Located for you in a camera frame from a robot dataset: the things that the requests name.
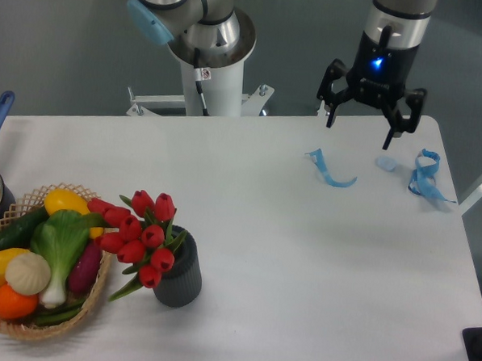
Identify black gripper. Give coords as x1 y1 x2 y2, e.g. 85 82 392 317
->
313 29 430 153

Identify red tulip bouquet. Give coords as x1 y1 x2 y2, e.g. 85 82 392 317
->
87 190 191 304

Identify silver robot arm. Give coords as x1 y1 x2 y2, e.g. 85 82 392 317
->
316 0 437 150

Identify dark grey ribbed vase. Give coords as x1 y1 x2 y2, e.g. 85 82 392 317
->
153 232 203 308

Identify small translucent blue cap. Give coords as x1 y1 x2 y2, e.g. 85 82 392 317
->
375 156 397 172

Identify blue tape strip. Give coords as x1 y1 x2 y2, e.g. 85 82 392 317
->
306 149 358 188

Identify crumpled blue tape ribbon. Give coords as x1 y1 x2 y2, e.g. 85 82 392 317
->
407 149 457 204

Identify black device at table edge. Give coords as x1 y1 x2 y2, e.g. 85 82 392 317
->
462 327 482 361

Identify yellow lemon-shaped fruit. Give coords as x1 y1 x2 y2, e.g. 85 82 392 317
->
44 188 103 241

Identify green bok choy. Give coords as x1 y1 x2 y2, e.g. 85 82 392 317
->
30 212 109 309

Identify purple sweet potato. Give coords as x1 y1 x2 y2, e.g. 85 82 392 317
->
67 243 102 294

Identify woven wicker basket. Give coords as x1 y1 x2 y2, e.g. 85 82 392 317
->
0 183 112 341

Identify green bean pods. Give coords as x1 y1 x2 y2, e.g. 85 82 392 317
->
31 298 85 327

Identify green cucumber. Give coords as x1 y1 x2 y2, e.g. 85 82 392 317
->
0 207 49 251

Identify cream steamed bun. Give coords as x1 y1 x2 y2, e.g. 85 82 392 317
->
5 252 51 296

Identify orange fruit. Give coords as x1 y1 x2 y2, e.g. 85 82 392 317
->
0 283 39 320

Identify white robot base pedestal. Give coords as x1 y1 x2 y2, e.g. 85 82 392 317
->
127 8 275 117

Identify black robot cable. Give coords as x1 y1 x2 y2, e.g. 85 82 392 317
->
187 46 214 117

